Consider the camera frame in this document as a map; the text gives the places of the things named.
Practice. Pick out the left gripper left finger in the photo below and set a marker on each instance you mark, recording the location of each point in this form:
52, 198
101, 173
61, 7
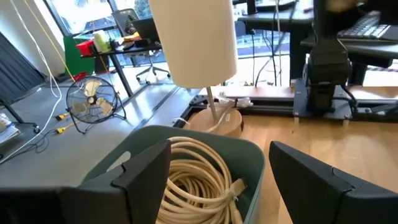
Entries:
140, 193

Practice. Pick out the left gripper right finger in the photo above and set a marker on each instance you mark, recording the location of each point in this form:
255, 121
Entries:
311, 193

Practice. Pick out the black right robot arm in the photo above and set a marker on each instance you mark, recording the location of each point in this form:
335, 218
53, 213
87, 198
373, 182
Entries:
328, 62

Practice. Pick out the teal plastic bin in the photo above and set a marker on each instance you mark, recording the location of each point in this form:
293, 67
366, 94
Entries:
242, 155

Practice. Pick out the yellow power plug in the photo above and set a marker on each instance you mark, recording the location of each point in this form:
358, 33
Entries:
62, 117
61, 130

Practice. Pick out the black floor fan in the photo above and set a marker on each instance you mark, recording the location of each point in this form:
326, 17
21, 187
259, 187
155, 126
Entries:
93, 99

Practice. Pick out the stack of papers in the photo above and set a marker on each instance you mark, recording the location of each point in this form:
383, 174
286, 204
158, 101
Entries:
7, 130

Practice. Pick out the green panel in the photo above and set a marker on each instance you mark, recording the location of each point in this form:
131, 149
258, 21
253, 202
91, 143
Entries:
73, 59

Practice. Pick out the red box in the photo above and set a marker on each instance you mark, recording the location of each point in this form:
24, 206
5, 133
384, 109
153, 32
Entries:
84, 48

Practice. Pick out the pale green roll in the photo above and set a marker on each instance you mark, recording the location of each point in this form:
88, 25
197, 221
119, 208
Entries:
101, 42

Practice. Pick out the white lamp with wooden base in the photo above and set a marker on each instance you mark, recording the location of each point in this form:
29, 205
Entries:
192, 40

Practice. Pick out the black laptop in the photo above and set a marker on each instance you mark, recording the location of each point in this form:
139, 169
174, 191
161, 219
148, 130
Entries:
146, 29

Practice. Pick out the dark grey pleated panel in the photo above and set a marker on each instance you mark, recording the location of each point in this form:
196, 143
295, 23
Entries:
15, 74

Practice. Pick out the grey mesh office chair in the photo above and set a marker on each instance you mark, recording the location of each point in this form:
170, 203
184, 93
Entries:
124, 21

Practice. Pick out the dark grey laptop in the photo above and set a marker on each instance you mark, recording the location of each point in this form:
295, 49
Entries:
367, 28

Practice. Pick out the black aluminium extrusion frame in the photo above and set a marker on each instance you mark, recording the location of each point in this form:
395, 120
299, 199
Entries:
273, 109

